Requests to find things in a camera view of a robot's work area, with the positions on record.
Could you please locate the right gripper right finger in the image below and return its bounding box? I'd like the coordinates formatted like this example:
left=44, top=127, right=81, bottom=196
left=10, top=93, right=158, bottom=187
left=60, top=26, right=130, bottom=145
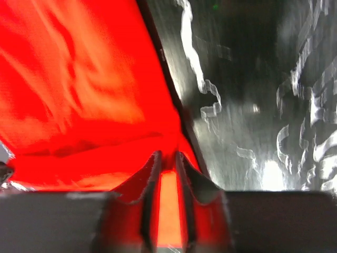
left=175, top=152, right=232, bottom=252

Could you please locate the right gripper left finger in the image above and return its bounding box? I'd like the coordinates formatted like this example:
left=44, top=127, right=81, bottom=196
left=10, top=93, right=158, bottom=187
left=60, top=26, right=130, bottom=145
left=105, top=151, right=161, bottom=252

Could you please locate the red t-shirt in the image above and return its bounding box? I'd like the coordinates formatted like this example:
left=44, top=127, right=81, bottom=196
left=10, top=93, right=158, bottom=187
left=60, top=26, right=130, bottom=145
left=1, top=1, right=196, bottom=247

